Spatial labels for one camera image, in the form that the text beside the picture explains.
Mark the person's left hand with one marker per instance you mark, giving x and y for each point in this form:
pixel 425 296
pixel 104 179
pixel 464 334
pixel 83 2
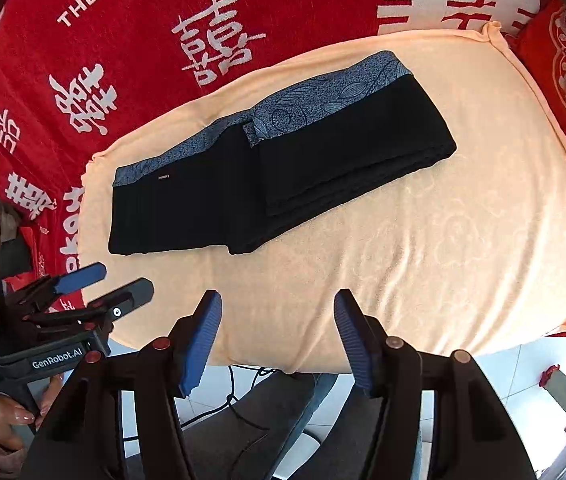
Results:
pixel 5 420

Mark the black pants with blue stripes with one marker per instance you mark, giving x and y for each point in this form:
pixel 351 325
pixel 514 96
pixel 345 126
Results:
pixel 188 210

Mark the person's leg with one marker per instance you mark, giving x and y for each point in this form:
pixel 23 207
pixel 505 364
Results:
pixel 263 415
pixel 343 435

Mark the person's left leg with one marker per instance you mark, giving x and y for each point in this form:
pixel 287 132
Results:
pixel 263 415

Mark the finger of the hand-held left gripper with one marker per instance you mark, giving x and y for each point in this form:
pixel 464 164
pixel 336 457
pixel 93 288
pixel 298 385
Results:
pixel 80 277
pixel 133 295

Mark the dark cloth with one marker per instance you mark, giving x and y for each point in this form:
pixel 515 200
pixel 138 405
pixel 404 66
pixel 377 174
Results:
pixel 13 255

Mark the red printed blanket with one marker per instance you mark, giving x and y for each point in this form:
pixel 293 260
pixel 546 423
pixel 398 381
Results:
pixel 138 60

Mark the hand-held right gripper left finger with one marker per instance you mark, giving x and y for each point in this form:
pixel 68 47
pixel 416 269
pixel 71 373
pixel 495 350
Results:
pixel 203 340

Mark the peach towel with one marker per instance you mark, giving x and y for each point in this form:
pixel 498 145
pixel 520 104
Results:
pixel 413 235

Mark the person's right leg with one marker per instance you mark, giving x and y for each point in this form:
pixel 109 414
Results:
pixel 343 435

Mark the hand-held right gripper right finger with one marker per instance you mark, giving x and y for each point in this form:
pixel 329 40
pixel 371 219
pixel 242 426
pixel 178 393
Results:
pixel 353 345

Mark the red floral pillow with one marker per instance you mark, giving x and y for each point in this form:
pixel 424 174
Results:
pixel 538 60

